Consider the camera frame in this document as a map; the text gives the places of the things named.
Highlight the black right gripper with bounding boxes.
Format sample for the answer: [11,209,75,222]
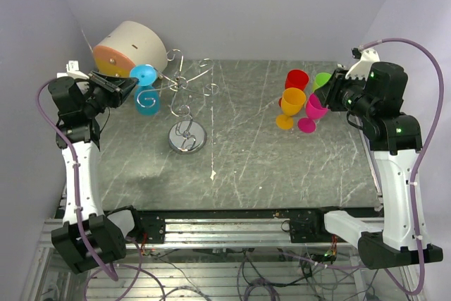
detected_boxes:
[314,68,376,120]

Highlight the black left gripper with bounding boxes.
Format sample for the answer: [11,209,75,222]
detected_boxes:
[82,70,139,117]

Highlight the green plastic wine glass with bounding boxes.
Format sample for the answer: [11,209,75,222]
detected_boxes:
[312,72,332,92]

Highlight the pink plastic wine glass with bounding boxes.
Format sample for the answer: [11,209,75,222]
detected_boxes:
[297,94,328,134]

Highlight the blue plastic wine glass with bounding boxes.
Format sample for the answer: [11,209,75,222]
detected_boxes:
[130,64,160,116]

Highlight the red plastic wine glass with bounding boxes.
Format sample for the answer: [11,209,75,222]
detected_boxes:
[285,69,309,97]

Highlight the orange plastic wine glass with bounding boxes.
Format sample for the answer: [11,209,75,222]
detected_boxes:
[276,87,307,130]

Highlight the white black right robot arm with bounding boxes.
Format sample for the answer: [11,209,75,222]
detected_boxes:
[310,61,443,269]

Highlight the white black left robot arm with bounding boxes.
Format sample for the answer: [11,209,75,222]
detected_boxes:
[45,72,144,280]

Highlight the beige round box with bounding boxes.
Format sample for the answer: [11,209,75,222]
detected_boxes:
[92,20,168,78]

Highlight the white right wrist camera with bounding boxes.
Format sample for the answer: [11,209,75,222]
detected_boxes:
[345,48,380,80]

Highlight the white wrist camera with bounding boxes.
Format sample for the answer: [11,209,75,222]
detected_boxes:
[56,61,89,80]
[345,48,380,80]

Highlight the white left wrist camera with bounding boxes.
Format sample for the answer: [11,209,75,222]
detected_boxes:
[56,61,89,80]

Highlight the chrome wire glass rack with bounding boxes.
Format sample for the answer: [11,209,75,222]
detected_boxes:
[153,49,219,155]

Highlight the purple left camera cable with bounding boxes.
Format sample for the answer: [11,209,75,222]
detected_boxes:
[37,80,119,283]

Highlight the aluminium mounting rail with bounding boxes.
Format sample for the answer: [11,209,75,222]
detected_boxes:
[38,209,388,249]

